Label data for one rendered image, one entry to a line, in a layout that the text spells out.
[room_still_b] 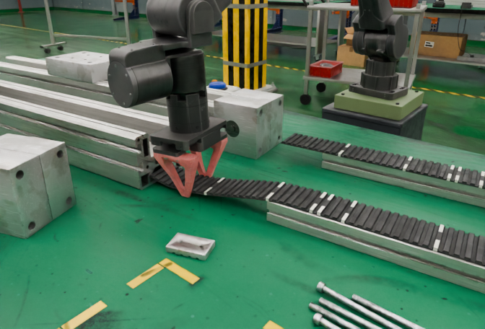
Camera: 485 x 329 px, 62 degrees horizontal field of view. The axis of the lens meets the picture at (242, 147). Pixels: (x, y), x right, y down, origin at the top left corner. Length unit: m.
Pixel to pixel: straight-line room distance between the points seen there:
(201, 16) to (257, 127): 0.25
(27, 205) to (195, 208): 0.21
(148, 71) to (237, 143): 0.28
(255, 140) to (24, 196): 0.36
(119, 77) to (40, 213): 0.20
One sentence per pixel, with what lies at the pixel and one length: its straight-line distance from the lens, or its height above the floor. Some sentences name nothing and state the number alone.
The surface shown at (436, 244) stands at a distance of 0.49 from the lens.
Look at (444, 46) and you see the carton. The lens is 5.39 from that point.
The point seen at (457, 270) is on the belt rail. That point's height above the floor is 0.79.
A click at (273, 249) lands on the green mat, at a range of 0.49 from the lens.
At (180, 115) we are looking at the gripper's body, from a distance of 0.55.
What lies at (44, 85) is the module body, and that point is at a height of 0.83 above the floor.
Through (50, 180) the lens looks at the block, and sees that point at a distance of 0.58.
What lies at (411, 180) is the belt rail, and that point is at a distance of 0.66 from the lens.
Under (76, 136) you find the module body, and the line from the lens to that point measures 0.70.
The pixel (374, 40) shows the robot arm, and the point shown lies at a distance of 0.99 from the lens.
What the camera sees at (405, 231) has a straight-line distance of 0.50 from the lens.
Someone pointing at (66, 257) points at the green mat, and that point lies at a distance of 0.52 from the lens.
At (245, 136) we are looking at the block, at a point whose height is 0.82.
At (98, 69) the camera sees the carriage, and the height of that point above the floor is 0.89.
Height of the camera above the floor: 1.07
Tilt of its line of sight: 23 degrees down
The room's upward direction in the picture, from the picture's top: straight up
